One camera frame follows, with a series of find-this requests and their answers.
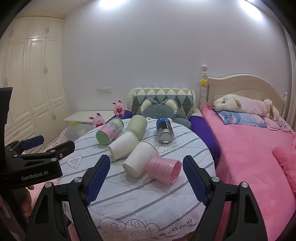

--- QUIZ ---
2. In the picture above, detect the pink and green labelled cup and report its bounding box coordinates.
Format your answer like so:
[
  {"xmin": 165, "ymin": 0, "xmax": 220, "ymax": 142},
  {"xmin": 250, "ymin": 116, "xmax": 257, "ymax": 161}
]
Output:
[{"xmin": 96, "ymin": 117, "xmax": 124, "ymax": 146}]

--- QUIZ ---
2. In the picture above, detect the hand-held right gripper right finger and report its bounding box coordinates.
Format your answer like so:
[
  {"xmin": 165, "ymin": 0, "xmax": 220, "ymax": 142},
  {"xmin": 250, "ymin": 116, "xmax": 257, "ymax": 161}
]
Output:
[{"xmin": 183, "ymin": 155, "xmax": 269, "ymax": 241}]

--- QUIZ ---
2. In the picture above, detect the triangle patterned quilted cushion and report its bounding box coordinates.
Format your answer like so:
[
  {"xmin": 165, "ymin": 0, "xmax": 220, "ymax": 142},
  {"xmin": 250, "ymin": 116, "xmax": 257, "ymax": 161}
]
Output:
[{"xmin": 131, "ymin": 87, "xmax": 194, "ymax": 117}]

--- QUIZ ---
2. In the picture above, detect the blue metal can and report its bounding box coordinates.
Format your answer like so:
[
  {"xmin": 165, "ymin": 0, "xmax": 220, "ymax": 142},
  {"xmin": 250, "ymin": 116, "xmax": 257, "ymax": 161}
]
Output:
[{"xmin": 156, "ymin": 117, "xmax": 174, "ymax": 144}]

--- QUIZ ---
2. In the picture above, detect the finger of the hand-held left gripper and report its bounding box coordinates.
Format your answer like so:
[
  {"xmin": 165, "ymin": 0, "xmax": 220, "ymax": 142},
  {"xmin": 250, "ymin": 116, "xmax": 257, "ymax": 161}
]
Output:
[
  {"xmin": 13, "ymin": 140, "xmax": 76, "ymax": 163},
  {"xmin": 5, "ymin": 135, "xmax": 45, "ymax": 155}
]

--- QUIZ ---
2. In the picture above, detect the pink rabbit plush toy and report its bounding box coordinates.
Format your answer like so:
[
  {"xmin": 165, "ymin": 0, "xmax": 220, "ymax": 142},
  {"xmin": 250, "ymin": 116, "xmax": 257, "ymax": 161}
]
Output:
[
  {"xmin": 89, "ymin": 113, "xmax": 106, "ymax": 128},
  {"xmin": 112, "ymin": 100, "xmax": 126, "ymax": 117}
]

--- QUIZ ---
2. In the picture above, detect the pale green cup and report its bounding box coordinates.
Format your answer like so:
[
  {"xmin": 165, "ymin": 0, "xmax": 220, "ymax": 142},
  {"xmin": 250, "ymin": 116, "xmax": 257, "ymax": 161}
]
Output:
[{"xmin": 126, "ymin": 115, "xmax": 148, "ymax": 140}]

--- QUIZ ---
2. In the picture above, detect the person's left hand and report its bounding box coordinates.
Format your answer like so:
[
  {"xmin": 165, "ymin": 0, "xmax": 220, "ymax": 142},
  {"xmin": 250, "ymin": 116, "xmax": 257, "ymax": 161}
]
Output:
[{"xmin": 21, "ymin": 185, "xmax": 36, "ymax": 210}]

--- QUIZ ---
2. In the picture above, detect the white dog plush toy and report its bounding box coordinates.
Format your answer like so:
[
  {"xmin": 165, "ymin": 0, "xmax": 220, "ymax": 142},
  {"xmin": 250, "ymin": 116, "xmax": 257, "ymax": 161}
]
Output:
[{"xmin": 213, "ymin": 94, "xmax": 263, "ymax": 111}]

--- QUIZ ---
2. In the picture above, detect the cream wardrobe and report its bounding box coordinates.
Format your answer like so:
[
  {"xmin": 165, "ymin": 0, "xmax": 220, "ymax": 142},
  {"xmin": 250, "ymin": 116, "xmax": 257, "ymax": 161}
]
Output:
[{"xmin": 0, "ymin": 16, "xmax": 70, "ymax": 149}]

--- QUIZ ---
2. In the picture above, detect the pink bed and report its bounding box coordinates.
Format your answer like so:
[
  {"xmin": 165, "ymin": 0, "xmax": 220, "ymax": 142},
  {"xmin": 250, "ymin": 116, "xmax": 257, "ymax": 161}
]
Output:
[{"xmin": 201, "ymin": 105, "xmax": 296, "ymax": 241}]

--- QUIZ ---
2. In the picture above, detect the striped cloth covered table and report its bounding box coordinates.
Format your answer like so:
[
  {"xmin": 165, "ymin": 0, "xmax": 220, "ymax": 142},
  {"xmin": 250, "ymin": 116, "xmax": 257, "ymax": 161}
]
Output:
[{"xmin": 57, "ymin": 117, "xmax": 216, "ymax": 241}]

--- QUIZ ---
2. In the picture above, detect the blue cartoon pillow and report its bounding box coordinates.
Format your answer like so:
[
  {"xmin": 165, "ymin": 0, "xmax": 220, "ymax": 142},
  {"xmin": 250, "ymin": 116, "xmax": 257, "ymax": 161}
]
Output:
[{"xmin": 216, "ymin": 109, "xmax": 267, "ymax": 128}]

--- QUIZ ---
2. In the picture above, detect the cream wooden headboard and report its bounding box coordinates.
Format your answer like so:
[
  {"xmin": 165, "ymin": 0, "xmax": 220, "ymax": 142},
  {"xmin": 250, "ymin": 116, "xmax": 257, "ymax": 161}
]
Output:
[{"xmin": 200, "ymin": 65, "xmax": 288, "ymax": 121}]

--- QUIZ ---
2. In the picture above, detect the grey cat plush cushion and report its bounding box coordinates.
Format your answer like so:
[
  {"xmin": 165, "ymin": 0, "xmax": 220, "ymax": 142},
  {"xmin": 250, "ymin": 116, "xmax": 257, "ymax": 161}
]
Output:
[{"xmin": 140, "ymin": 98, "xmax": 193, "ymax": 131}]

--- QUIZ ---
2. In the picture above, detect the pink pillow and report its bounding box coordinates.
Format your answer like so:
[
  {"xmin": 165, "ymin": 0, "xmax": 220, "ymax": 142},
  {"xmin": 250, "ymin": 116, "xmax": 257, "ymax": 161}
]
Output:
[{"xmin": 272, "ymin": 133, "xmax": 296, "ymax": 194}]

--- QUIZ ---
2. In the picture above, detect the white bedside table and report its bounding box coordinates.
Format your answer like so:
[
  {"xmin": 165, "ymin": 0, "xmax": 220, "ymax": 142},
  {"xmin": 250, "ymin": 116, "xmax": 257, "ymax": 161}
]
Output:
[{"xmin": 63, "ymin": 110, "xmax": 116, "ymax": 127}]

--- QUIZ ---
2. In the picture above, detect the white paper cup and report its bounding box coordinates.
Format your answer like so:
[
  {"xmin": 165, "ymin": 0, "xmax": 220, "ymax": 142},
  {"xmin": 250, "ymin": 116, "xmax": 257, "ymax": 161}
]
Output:
[
  {"xmin": 108, "ymin": 130, "xmax": 139, "ymax": 160},
  {"xmin": 122, "ymin": 140, "xmax": 159, "ymax": 178}
]

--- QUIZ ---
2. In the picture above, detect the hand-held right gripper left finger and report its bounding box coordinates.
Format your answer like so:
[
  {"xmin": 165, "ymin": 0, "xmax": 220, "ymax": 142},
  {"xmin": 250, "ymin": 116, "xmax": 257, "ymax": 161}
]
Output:
[{"xmin": 23, "ymin": 155, "xmax": 111, "ymax": 241}]

